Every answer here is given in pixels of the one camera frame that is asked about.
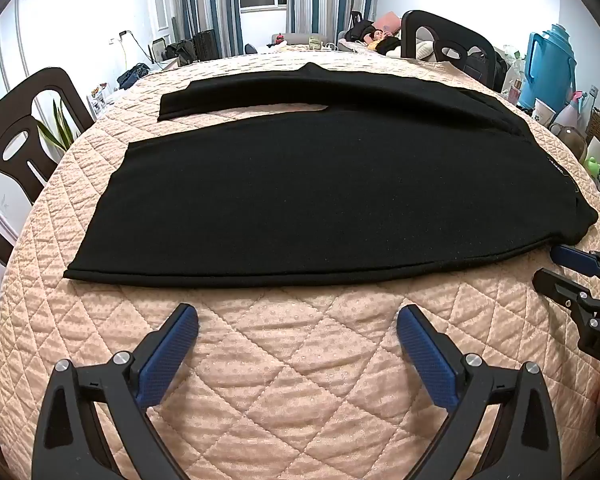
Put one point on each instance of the white plastic bag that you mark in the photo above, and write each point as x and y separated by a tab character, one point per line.
512	67

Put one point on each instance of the blue bag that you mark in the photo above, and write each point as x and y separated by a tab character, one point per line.
132	76

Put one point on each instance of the green toy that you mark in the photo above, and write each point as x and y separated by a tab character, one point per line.
594	165

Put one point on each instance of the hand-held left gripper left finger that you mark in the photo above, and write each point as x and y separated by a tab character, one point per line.
172	345

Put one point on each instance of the blue thermos jug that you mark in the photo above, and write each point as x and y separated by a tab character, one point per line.
555	70

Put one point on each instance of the peach quilted blanket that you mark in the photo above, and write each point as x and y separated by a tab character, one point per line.
305	355

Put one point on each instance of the wall socket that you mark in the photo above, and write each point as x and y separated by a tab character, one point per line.
121	35

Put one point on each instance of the white cushion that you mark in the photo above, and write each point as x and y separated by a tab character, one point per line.
425	47

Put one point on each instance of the black bag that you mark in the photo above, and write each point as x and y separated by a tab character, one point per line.
179	50

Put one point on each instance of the black ribbed heater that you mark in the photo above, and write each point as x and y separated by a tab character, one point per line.
204	44

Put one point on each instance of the glass jar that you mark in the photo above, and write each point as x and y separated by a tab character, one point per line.
570	142

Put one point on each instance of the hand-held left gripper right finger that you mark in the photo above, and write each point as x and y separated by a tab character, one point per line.
422	350

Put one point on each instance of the white paper cup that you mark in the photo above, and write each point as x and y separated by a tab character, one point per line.
543	111

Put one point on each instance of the black pants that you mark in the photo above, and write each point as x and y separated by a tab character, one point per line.
305	185

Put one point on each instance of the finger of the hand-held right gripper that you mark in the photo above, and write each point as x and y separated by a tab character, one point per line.
555	285
572	259

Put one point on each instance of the pink pillow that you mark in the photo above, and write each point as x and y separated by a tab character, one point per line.
387	21

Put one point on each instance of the green plant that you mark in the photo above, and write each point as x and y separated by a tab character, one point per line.
60	130

